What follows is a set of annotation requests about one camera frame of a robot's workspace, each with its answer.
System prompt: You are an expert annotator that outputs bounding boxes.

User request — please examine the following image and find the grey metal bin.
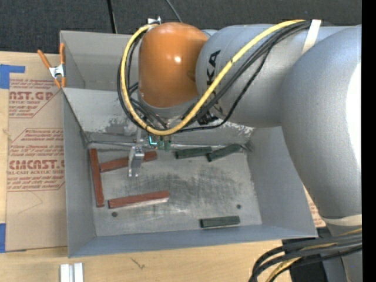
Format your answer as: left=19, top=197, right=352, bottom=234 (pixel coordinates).
left=59, top=30, right=320, bottom=259

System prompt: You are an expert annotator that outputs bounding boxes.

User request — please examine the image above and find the brown cardboard board red print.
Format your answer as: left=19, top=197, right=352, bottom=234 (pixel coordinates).
left=0, top=51, right=327, bottom=254

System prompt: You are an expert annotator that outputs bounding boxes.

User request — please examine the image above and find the black cylinder on white bracket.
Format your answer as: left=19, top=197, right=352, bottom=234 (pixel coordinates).
left=197, top=110, right=224, bottom=128

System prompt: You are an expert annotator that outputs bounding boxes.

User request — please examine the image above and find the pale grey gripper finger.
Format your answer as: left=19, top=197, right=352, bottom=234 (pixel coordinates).
left=127, top=146, right=137, bottom=178
left=132, top=146, right=146, bottom=178

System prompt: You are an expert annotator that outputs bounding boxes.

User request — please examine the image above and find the dark green flat block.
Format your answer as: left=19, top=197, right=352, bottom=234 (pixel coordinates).
left=206, top=143, right=243, bottom=163
left=174, top=146, right=213, bottom=160
left=200, top=215, right=241, bottom=229

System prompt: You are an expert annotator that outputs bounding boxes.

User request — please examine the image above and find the red-brown flat block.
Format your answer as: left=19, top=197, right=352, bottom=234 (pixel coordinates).
left=99, top=150, right=158, bottom=174
left=107, top=190, right=170, bottom=210
left=89, top=148, right=106, bottom=209

